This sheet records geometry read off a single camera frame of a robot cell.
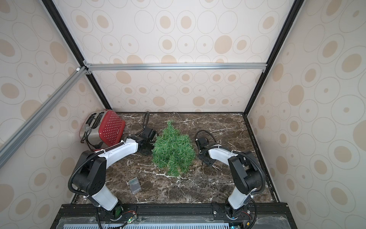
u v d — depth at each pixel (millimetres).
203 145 739
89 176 454
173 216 730
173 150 686
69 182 433
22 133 553
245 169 513
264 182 426
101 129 877
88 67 909
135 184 833
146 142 741
